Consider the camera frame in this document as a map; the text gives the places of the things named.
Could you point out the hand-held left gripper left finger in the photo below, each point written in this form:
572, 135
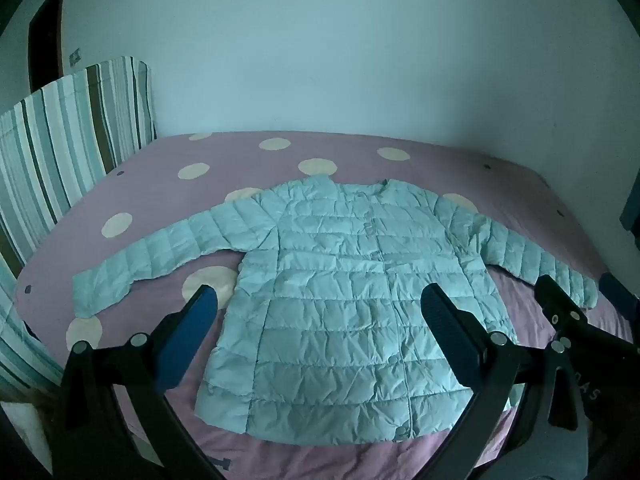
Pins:
190, 340

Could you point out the wall socket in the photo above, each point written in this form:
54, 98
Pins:
75, 56

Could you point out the pink polka dot bed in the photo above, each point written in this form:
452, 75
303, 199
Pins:
350, 157

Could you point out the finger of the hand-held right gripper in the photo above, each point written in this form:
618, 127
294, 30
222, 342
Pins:
552, 296

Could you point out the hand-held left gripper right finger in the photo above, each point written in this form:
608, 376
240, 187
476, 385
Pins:
445, 330

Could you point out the light blue quilted puffer jacket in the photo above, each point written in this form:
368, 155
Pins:
325, 310

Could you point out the dark wooden door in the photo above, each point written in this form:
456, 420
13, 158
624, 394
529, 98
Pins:
45, 45

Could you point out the dark teal furniture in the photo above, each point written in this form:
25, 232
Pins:
631, 220

